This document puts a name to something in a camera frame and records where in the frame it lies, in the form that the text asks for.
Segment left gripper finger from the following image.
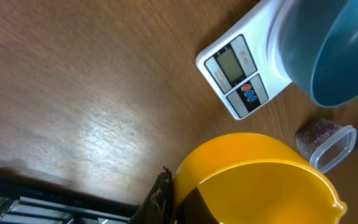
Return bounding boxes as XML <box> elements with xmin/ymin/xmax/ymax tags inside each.
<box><xmin>127</xmin><ymin>166</ymin><xmax>173</xmax><ymax>224</ymax></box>

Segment yellow measuring scoop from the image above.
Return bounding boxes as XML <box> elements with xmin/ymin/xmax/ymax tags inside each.
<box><xmin>173</xmin><ymin>133</ymin><xmax>347</xmax><ymax>223</ymax></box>

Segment teal plastic bowl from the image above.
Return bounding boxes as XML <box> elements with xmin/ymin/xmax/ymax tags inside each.
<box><xmin>280</xmin><ymin>0</ymin><xmax>358</xmax><ymax>108</ymax></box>

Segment red azuki beans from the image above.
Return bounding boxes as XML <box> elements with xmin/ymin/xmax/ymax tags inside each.
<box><xmin>295</xmin><ymin>118</ymin><xmax>342</xmax><ymax>161</ymax></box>

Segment clear plastic container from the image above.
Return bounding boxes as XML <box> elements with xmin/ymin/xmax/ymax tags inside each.
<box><xmin>308</xmin><ymin>125</ymin><xmax>357</xmax><ymax>174</ymax></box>

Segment aluminium frame rail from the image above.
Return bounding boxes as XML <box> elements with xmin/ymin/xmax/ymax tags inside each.
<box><xmin>0</xmin><ymin>178</ymin><xmax>136</xmax><ymax>224</ymax></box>

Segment white digital kitchen scale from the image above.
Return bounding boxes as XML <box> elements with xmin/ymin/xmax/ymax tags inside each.
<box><xmin>196</xmin><ymin>0</ymin><xmax>294</xmax><ymax>120</ymax></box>

